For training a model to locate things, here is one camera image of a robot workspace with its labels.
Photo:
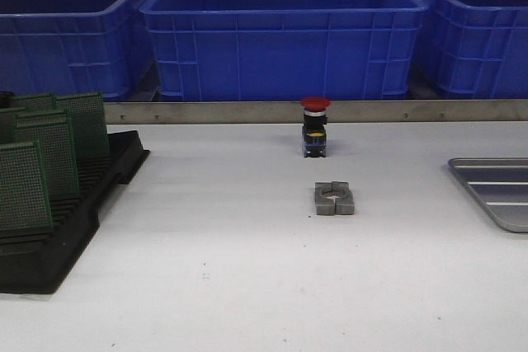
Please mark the green perforated board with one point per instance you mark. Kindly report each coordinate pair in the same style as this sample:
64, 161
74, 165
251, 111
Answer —
25, 201
55, 137
36, 115

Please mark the rear right green board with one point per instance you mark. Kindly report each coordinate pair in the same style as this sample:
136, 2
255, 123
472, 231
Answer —
88, 118

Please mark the rear left green board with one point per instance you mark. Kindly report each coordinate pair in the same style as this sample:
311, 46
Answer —
42, 101

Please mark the silver metal tray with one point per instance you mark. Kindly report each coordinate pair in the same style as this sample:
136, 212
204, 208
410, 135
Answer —
498, 185

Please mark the far left green board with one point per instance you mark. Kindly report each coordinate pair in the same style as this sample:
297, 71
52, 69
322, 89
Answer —
7, 123

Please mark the black slotted board rack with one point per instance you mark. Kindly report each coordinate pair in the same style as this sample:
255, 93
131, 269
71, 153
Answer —
39, 263

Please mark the red emergency stop button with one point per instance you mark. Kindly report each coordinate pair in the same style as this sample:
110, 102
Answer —
313, 130

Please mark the grey split clamp block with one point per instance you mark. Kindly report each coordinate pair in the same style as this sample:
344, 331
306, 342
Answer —
333, 198

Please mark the centre blue plastic crate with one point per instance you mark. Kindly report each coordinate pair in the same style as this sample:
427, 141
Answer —
282, 50

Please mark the blue plastic crate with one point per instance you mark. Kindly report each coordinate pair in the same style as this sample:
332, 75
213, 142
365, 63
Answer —
74, 46
282, 50
474, 49

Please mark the right blue plastic crate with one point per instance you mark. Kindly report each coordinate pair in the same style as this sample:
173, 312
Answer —
474, 49

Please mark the left blue plastic crate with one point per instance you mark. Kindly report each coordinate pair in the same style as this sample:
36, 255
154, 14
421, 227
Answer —
74, 46

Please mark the steel table edge rail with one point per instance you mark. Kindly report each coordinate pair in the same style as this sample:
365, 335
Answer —
290, 112

